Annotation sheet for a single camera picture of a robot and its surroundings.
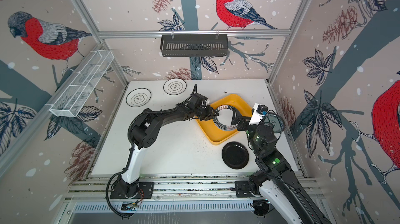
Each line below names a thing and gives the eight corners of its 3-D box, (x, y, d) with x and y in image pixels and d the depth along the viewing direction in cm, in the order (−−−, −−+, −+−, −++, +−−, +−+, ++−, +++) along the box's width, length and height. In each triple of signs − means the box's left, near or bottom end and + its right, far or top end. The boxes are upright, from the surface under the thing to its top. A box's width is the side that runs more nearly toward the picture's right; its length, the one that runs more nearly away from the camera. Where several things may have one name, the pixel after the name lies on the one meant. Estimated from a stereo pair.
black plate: (222, 169, 82) (223, 168, 80) (220, 143, 91) (221, 141, 89) (250, 169, 82) (251, 168, 79) (245, 143, 91) (246, 141, 89)
